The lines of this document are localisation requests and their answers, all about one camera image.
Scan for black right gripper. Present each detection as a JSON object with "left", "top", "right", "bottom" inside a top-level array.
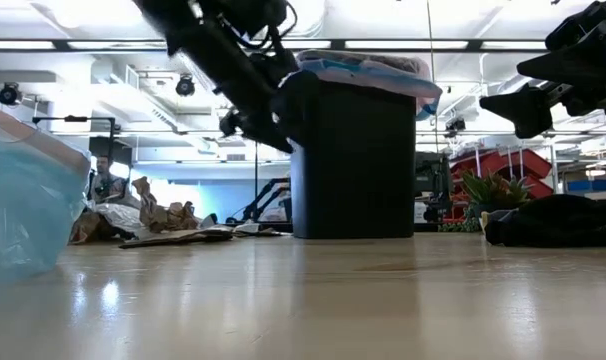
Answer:
[{"left": 479, "top": 0, "right": 606, "bottom": 140}]

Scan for brown cardboard piece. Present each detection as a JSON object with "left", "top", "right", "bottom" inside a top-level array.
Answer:
[
  {"left": 118, "top": 227, "right": 234, "bottom": 250},
  {"left": 231, "top": 222, "right": 290, "bottom": 238}
]

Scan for person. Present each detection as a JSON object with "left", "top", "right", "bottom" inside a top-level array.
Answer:
[{"left": 86, "top": 154, "right": 134, "bottom": 207}]

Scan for black fabric gloves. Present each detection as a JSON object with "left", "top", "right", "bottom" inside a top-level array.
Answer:
[{"left": 483, "top": 193, "right": 606, "bottom": 248}]

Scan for black ceiling camera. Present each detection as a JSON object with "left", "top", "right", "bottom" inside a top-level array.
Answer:
[
  {"left": 0, "top": 82, "right": 22, "bottom": 107},
  {"left": 174, "top": 74, "right": 197, "bottom": 98}
]

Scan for translucent blue plastic bag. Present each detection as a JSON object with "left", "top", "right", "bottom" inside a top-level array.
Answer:
[{"left": 0, "top": 102, "right": 92, "bottom": 287}]

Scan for brown paper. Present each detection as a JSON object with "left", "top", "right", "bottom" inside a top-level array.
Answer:
[
  {"left": 68, "top": 208, "right": 107, "bottom": 246},
  {"left": 131, "top": 175, "right": 200, "bottom": 234}
]

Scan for blue storage bins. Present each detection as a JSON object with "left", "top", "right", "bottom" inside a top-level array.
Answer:
[{"left": 566, "top": 178, "right": 606, "bottom": 193}]

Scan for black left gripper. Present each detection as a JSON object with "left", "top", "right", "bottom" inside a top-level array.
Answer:
[{"left": 170, "top": 29, "right": 323, "bottom": 154}]

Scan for black overhead camera stand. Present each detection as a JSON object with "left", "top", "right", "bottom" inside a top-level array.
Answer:
[{"left": 31, "top": 114, "right": 118, "bottom": 166}]

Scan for small potted succulent plant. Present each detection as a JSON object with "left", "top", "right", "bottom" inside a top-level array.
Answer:
[{"left": 457, "top": 168, "right": 533, "bottom": 217}]

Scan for red bin rack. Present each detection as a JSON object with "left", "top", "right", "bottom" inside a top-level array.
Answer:
[{"left": 448, "top": 147, "right": 555, "bottom": 224}]

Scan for dark plastic trash bin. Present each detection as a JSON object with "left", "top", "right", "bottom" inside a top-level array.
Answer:
[{"left": 288, "top": 74, "right": 417, "bottom": 240}]

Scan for purple drawstring trash bag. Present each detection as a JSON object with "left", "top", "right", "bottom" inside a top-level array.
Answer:
[{"left": 293, "top": 48, "right": 443, "bottom": 122}]

